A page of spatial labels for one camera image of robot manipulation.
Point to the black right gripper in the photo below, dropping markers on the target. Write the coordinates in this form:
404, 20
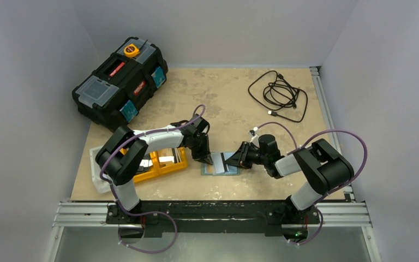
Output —
246, 155

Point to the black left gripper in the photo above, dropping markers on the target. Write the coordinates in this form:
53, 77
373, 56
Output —
204, 153

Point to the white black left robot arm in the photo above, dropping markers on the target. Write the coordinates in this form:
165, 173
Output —
120, 158

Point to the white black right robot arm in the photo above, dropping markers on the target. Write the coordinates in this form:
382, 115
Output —
324, 168

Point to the stack of tan cards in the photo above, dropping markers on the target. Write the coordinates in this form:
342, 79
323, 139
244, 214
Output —
169, 156

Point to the yellow bin with tan cards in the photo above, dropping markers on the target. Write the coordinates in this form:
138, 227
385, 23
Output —
163, 170

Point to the yellow bin with black cards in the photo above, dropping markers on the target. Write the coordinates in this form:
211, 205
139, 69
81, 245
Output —
144, 176

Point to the stack of black cards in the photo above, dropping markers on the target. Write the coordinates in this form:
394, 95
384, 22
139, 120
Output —
145, 165

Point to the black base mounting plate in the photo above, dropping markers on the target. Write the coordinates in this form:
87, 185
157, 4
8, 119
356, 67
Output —
267, 217

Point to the white plastic tray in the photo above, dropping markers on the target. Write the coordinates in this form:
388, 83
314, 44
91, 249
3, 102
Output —
100, 185

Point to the black plastic toolbox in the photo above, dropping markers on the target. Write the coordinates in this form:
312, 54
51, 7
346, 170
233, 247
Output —
114, 93

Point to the yellow tape measure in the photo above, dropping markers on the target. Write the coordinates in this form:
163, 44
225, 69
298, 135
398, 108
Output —
131, 51

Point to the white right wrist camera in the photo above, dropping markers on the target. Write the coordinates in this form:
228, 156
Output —
254, 134

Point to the aluminium frame rail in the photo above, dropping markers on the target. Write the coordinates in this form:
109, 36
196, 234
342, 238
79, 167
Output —
286, 102

